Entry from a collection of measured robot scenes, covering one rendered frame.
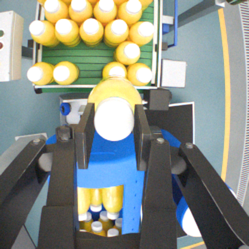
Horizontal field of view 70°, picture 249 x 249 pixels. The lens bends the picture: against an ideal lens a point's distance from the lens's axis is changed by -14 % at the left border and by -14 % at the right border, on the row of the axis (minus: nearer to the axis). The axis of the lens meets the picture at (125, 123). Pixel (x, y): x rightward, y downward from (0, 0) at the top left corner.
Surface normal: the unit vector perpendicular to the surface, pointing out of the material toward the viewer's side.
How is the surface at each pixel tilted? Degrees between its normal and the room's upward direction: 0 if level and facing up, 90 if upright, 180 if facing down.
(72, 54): 0
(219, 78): 0
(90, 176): 5
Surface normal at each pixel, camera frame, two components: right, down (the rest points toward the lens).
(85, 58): 0.14, 0.25
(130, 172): 0.68, 0.21
